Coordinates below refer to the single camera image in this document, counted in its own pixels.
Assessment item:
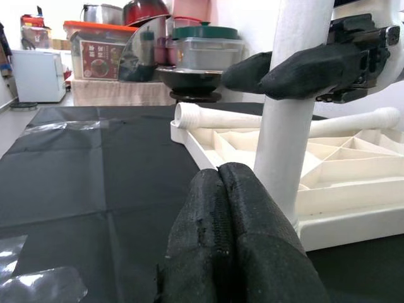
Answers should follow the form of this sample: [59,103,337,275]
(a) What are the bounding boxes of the beige cloth covered table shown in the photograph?
[71,77,177,107]

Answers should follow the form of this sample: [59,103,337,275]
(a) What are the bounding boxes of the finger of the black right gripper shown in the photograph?
[222,52,274,94]
[260,44,369,100]

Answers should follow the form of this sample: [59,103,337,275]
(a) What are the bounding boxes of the pink plastic container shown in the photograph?
[172,0,211,28]

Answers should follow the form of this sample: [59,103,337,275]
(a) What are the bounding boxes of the clear container with green lid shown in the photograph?
[172,21,246,72]

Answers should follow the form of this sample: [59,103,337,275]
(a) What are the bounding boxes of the steel cooking pot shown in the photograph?
[82,3,124,26]

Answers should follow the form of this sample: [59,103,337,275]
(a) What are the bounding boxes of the clear container with orange lid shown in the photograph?
[62,20,140,81]

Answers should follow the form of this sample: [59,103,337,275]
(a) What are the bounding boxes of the black tablecloth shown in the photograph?
[0,102,404,303]

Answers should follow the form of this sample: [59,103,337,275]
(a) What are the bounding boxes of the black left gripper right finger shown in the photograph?
[219,162,331,303]

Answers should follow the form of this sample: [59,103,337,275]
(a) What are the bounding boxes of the dark hanging clothes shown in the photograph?
[0,21,13,76]

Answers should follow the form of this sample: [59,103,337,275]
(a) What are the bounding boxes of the red metal pot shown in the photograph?
[122,0,171,28]

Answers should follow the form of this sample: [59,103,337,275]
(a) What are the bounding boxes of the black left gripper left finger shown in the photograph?
[154,169,234,303]

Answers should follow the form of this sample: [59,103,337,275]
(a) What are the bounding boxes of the large clear tape patch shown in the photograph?
[0,266,88,303]

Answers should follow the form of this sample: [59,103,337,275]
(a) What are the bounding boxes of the white plastic children table top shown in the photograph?
[170,118,404,252]

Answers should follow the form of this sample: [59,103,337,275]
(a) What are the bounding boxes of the large reflective pot lid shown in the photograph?
[118,17,173,83]

